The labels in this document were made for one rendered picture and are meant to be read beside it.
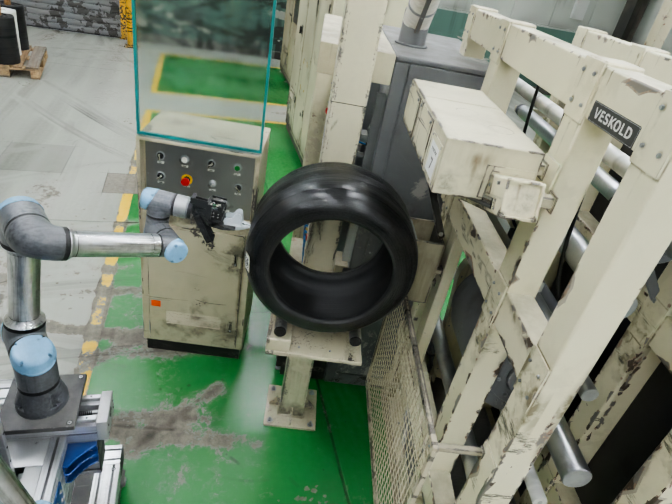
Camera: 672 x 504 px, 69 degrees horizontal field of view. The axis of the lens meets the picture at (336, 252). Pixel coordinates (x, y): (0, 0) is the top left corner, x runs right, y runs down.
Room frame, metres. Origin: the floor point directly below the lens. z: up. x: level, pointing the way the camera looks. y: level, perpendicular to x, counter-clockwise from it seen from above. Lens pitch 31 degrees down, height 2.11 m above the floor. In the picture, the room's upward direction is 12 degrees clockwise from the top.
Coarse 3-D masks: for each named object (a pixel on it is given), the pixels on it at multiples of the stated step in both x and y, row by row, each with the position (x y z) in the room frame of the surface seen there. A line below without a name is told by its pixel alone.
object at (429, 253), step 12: (420, 228) 1.90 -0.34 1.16; (432, 228) 1.91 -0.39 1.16; (420, 240) 1.71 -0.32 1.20; (432, 240) 1.87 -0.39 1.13; (420, 252) 1.71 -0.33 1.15; (432, 252) 1.72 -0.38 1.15; (420, 264) 1.71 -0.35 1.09; (432, 264) 1.72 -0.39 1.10; (420, 276) 1.72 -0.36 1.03; (432, 276) 1.72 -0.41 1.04; (420, 288) 1.72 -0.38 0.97; (420, 300) 1.72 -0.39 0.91
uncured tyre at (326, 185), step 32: (288, 192) 1.42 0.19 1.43; (320, 192) 1.39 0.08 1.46; (352, 192) 1.41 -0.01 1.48; (384, 192) 1.50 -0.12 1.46; (256, 224) 1.38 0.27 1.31; (288, 224) 1.35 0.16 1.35; (384, 224) 1.38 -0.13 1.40; (256, 256) 1.34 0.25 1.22; (288, 256) 1.64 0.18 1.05; (384, 256) 1.67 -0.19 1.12; (416, 256) 1.44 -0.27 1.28; (256, 288) 1.35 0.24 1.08; (288, 288) 1.57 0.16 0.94; (320, 288) 1.64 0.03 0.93; (352, 288) 1.64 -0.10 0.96; (384, 288) 1.57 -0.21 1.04; (288, 320) 1.36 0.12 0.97; (320, 320) 1.37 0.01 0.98; (352, 320) 1.37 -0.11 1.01
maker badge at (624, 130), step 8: (600, 104) 1.17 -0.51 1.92; (592, 112) 1.18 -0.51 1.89; (600, 112) 1.15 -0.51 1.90; (608, 112) 1.12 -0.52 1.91; (616, 112) 1.09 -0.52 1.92; (592, 120) 1.17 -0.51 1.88; (600, 120) 1.14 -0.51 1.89; (608, 120) 1.11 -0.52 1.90; (616, 120) 1.08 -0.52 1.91; (624, 120) 1.06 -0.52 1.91; (600, 128) 1.12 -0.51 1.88; (608, 128) 1.10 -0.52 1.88; (616, 128) 1.07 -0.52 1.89; (624, 128) 1.04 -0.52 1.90; (632, 128) 1.02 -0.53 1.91; (640, 128) 1.00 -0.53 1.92; (616, 136) 1.06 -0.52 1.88; (624, 136) 1.03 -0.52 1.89; (632, 136) 1.01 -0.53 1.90; (624, 144) 1.02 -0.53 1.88; (632, 144) 1.00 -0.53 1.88
